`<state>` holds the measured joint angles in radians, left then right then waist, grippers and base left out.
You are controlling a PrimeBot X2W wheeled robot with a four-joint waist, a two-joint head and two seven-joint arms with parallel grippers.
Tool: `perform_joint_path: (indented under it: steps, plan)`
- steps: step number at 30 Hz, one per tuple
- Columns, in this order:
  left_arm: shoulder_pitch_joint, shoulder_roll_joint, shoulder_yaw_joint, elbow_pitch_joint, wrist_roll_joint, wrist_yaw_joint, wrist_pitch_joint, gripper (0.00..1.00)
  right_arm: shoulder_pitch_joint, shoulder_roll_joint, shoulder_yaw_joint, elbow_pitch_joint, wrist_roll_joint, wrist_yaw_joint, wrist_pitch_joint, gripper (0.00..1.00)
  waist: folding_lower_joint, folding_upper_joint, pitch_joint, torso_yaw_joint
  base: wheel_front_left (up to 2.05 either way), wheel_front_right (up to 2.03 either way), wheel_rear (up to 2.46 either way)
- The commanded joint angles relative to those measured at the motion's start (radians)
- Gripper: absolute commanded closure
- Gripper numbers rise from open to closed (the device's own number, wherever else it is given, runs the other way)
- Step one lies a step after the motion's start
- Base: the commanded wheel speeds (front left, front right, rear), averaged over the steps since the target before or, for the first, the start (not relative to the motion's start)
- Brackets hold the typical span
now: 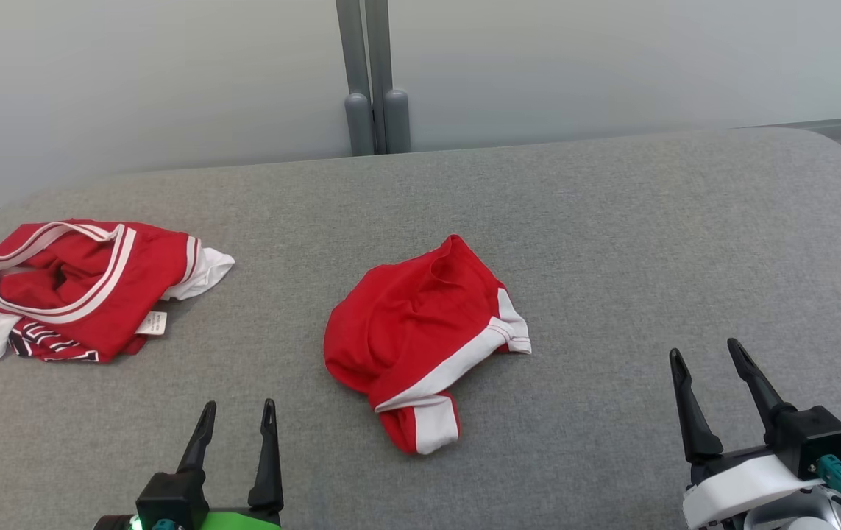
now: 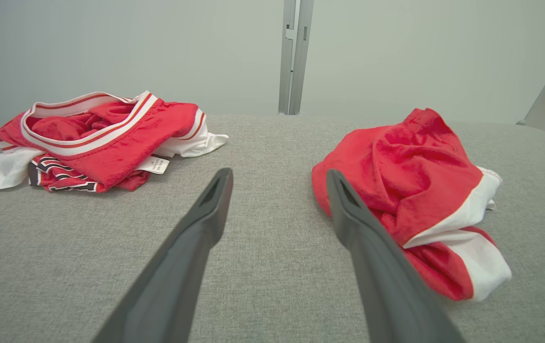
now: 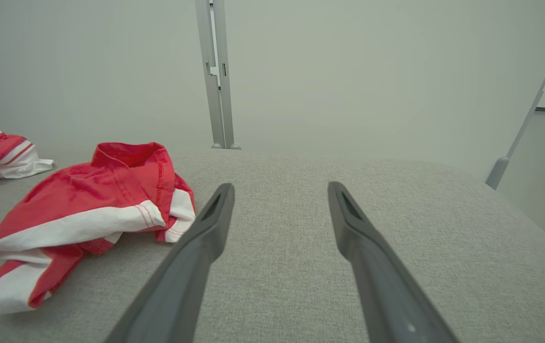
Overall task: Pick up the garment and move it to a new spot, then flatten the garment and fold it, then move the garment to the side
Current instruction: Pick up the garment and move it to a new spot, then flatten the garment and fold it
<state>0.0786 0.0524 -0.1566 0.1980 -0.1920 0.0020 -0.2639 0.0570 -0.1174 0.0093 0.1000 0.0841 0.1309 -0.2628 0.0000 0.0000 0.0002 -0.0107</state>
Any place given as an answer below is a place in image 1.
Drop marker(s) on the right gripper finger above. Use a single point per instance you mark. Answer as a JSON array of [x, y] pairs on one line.
[[696, 427], [755, 383]]

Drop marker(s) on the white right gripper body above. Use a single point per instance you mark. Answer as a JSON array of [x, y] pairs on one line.
[[736, 489]]

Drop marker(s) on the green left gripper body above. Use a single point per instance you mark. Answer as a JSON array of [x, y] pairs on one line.
[[243, 521]]

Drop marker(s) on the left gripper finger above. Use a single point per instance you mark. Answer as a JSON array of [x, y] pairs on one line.
[[199, 442], [268, 464]]

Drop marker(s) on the red white basketball jersey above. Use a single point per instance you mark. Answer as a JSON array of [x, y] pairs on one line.
[[148, 265]]

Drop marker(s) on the red white shorts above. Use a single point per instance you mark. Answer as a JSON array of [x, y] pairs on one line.
[[405, 324]]

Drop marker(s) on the grey fabric sofa seat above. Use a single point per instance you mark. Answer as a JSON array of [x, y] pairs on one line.
[[611, 258]]

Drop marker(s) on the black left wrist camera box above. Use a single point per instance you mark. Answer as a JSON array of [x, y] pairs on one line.
[[170, 497]]

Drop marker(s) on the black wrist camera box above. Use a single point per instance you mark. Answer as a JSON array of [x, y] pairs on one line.
[[810, 438], [170, 497]]

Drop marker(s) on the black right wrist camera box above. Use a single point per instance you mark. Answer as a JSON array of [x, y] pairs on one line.
[[810, 438]]

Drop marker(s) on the grey upright post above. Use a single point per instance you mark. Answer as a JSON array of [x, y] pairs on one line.
[[356, 66], [391, 110]]

